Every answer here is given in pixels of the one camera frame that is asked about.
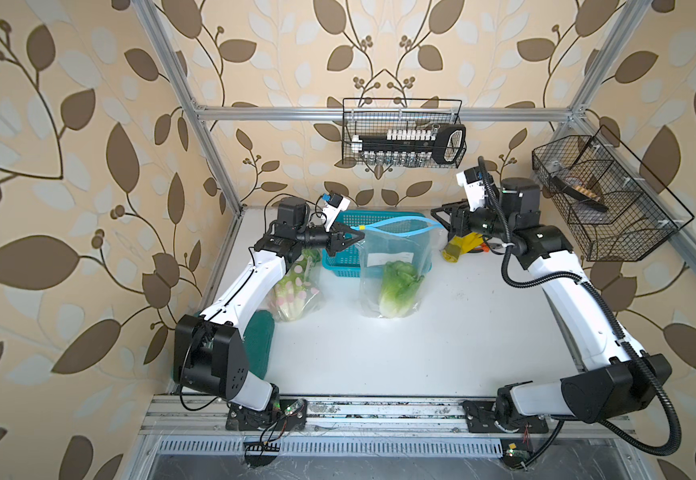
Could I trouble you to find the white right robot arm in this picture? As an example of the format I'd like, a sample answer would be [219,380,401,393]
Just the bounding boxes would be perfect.
[432,169,679,428]

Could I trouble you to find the black brush in basket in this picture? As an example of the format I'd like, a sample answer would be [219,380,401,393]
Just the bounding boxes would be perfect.
[551,176,609,213]

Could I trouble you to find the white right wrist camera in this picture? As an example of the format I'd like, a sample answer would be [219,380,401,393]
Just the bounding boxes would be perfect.
[456,167,488,212]

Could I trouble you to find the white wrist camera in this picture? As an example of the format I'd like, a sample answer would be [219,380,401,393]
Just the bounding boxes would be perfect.
[322,193,350,232]
[456,167,488,212]

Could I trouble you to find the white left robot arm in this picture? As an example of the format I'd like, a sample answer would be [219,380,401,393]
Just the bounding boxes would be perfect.
[173,192,364,429]

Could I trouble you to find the black wire basket wall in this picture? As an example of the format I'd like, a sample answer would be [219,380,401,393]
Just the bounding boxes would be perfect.
[532,125,695,262]
[341,97,467,169]

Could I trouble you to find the black socket bit holder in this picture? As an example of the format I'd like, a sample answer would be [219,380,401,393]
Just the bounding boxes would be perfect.
[347,124,467,168]

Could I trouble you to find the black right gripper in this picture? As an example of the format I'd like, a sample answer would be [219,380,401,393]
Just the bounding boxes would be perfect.
[432,198,514,242]

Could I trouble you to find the clear plastic bag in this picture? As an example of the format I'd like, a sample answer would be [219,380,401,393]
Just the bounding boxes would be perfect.
[356,214,447,319]

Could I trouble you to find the teal plastic basket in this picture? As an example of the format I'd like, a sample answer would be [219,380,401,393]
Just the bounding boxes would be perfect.
[322,210,433,278]

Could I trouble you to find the pale chinese cabbage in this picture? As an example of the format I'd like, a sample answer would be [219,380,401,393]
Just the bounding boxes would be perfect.
[379,261,424,318]

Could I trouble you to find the green plastic tool case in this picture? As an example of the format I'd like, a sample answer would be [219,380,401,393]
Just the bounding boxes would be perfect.
[244,310,276,379]

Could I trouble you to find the yellow black work glove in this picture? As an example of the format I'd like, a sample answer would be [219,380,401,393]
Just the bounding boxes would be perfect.
[441,233,486,263]

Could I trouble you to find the black corrugated cable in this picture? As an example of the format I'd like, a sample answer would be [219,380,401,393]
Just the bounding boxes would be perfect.
[478,155,683,457]

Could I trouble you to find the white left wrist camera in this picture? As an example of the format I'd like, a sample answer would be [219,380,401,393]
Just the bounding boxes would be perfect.
[322,193,350,232]

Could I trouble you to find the black wire basket back wall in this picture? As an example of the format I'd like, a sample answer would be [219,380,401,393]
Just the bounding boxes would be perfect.
[341,97,467,169]

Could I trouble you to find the clear pink-dotted zipper bag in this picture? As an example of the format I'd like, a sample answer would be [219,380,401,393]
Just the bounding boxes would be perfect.
[268,249,324,323]

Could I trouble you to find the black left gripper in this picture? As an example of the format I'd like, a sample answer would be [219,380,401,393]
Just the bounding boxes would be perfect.
[293,222,363,259]

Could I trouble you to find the black wire basket right wall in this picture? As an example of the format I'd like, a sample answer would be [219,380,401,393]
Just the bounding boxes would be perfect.
[532,125,695,262]

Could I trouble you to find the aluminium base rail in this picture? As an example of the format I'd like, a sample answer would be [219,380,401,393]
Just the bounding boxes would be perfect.
[140,394,637,460]

